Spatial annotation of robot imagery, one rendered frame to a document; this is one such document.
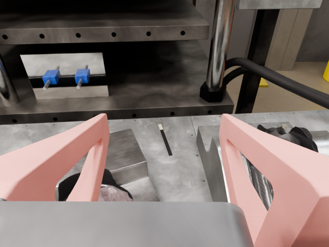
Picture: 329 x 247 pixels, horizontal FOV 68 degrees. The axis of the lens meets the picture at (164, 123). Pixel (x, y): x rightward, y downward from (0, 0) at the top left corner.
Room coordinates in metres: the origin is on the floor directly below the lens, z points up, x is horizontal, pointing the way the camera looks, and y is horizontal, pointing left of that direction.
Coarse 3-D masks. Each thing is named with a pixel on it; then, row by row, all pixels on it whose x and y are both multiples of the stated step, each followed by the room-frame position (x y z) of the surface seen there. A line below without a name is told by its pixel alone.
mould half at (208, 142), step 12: (204, 132) 0.50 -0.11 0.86; (216, 132) 0.50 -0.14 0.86; (312, 132) 0.41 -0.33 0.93; (324, 132) 0.41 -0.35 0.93; (204, 144) 0.45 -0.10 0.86; (216, 144) 0.37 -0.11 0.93; (324, 144) 0.37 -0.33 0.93; (204, 156) 0.43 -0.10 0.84; (216, 156) 0.35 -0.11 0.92; (204, 168) 0.42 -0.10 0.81; (216, 168) 0.34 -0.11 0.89; (216, 180) 0.33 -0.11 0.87; (216, 192) 0.32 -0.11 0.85; (228, 192) 0.28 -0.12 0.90
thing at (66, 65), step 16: (32, 48) 0.84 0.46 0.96; (48, 48) 0.84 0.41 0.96; (64, 48) 0.84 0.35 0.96; (80, 48) 0.84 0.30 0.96; (96, 48) 0.84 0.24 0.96; (112, 48) 1.07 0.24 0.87; (32, 64) 0.78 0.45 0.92; (48, 64) 0.78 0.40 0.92; (64, 64) 0.79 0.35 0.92; (80, 64) 0.79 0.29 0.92; (96, 64) 0.80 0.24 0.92; (112, 64) 1.00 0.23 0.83; (32, 80) 0.78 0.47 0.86; (64, 80) 0.79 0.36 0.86; (96, 80) 0.80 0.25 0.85; (48, 96) 0.78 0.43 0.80; (64, 96) 0.79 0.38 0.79; (80, 96) 0.79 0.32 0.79; (96, 96) 0.80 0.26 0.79
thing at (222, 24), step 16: (192, 0) 1.47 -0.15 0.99; (224, 0) 0.78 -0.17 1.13; (224, 16) 0.78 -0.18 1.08; (224, 32) 0.77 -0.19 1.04; (224, 48) 0.78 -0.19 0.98; (208, 64) 0.80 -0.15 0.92; (224, 64) 0.78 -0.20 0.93; (208, 80) 0.79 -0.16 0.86; (208, 96) 0.76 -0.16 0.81; (224, 96) 0.80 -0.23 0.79
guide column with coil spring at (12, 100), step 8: (0, 56) 0.76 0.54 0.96; (0, 64) 0.75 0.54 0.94; (0, 72) 0.74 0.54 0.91; (0, 80) 0.73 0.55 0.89; (8, 80) 0.75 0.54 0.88; (0, 88) 0.73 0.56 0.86; (8, 88) 0.74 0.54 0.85; (0, 96) 0.73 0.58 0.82; (8, 96) 0.74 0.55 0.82; (16, 96) 0.76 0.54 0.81; (8, 104) 0.73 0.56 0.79
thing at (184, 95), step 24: (0, 48) 1.30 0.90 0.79; (24, 48) 1.30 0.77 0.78; (120, 48) 1.31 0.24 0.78; (144, 48) 1.31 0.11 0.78; (168, 48) 1.31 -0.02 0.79; (192, 48) 1.31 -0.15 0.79; (24, 72) 1.01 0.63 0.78; (120, 72) 1.01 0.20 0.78; (144, 72) 1.01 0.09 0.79; (168, 72) 1.01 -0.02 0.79; (192, 72) 1.01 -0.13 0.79; (24, 96) 0.80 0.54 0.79; (120, 96) 0.80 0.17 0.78; (144, 96) 0.80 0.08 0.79; (168, 96) 0.80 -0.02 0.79; (192, 96) 0.81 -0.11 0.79; (0, 120) 0.68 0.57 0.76; (24, 120) 0.69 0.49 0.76; (48, 120) 0.69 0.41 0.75; (72, 120) 0.70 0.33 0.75
